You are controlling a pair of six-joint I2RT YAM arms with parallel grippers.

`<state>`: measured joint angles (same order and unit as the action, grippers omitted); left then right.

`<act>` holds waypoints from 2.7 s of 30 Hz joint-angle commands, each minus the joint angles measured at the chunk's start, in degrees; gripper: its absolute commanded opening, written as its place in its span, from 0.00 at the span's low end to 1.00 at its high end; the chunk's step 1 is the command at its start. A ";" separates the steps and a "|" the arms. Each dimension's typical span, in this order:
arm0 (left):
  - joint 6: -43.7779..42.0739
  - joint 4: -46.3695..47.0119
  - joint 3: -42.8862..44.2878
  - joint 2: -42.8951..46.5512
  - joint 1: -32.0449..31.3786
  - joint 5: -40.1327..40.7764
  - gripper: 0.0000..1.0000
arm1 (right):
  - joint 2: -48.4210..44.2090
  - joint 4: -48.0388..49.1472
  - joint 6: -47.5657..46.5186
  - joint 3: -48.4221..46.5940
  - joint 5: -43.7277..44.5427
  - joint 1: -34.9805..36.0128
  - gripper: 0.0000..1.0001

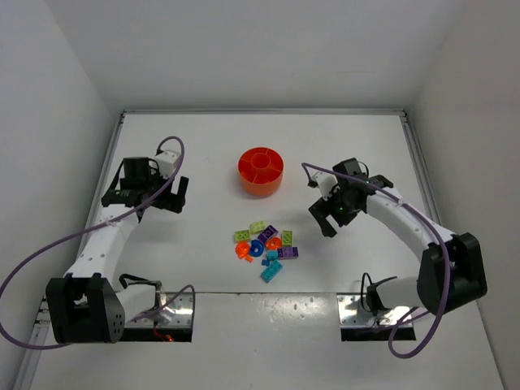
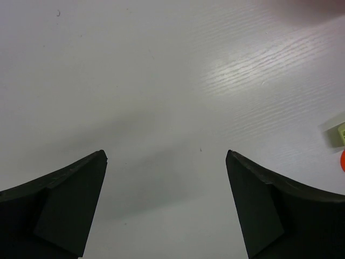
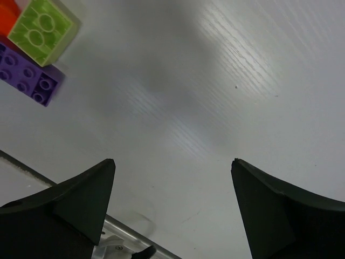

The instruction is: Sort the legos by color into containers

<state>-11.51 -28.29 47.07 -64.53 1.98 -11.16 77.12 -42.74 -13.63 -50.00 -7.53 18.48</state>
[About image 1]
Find pale green curved lego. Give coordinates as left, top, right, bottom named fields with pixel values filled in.
left=249, top=220, right=267, bottom=234

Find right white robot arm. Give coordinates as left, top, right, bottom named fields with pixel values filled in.
left=302, top=158, right=488, bottom=315

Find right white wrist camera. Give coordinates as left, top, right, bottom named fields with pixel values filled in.
left=309, top=171, right=337, bottom=201

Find metal base plate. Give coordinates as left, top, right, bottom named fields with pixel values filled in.
left=154, top=289, right=195, bottom=329
left=336, top=294, right=410, bottom=330

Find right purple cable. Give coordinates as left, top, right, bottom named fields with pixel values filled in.
left=301, top=162, right=456, bottom=359

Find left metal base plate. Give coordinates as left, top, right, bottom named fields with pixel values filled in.
left=154, top=289, right=195, bottom=329

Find purple square lego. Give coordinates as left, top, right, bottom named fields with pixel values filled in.
left=257, top=225, right=278, bottom=243

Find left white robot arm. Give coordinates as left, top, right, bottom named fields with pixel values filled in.
left=45, top=150, right=189, bottom=344

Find orange round divided container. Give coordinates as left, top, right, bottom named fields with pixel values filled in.
left=237, top=147, right=284, bottom=197

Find lime green small lego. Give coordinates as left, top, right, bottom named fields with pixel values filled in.
left=281, top=230, right=293, bottom=247

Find teal long lego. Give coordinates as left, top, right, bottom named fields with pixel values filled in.
left=260, top=261, right=283, bottom=283

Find purple long lego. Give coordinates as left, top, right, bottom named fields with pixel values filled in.
left=277, top=247, right=299, bottom=259

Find orange ring lego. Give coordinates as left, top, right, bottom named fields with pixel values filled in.
left=235, top=241, right=253, bottom=262
left=266, top=237, right=283, bottom=250

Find teal small lego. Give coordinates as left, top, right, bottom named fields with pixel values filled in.
left=266, top=250, right=278, bottom=261

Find blue ring lego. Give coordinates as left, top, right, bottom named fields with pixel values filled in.
left=249, top=239, right=264, bottom=258

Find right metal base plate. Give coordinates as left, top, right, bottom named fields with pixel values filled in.
left=336, top=294, right=410, bottom=330

